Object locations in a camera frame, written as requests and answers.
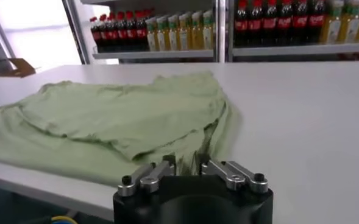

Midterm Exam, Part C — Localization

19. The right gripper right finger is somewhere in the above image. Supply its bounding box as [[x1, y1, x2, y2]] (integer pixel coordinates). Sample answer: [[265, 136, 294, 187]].
[[199, 158, 269, 195]]

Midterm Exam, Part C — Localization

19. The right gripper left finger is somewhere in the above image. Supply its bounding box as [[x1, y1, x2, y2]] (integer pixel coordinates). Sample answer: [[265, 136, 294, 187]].
[[117, 154, 177, 197]]

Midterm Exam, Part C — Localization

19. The green t-shirt with red print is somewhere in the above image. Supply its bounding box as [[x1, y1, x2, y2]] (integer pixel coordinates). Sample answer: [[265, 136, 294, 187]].
[[0, 71, 244, 187]]

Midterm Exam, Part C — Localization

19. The white metal shelf rack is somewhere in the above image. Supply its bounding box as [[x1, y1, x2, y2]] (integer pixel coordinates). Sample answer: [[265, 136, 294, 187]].
[[81, 0, 226, 64], [226, 0, 359, 61]]

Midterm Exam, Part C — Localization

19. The yellow juice bottle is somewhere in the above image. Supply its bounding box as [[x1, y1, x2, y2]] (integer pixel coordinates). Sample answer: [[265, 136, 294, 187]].
[[321, 0, 341, 44], [156, 15, 169, 51], [339, 0, 359, 43], [167, 14, 180, 51], [145, 17, 158, 52], [190, 11, 204, 51], [202, 9, 214, 50], [178, 12, 191, 51]]

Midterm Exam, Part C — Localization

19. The red-cap cola bottle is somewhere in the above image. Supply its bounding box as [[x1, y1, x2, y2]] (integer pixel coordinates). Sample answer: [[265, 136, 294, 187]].
[[263, 0, 278, 46], [90, 16, 102, 52], [99, 14, 110, 52], [107, 12, 119, 52], [277, 0, 293, 46], [126, 10, 138, 52], [234, 0, 249, 46], [248, 0, 264, 46], [116, 11, 128, 52], [307, 0, 325, 45], [135, 9, 148, 52], [292, 0, 308, 46]]

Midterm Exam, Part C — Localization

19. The brown cardboard box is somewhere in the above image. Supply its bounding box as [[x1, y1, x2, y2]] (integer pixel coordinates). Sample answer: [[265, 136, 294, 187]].
[[0, 57, 37, 79]]

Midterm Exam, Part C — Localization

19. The yellow cable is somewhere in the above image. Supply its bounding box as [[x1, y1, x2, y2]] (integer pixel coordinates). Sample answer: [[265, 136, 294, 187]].
[[50, 215, 79, 224]]

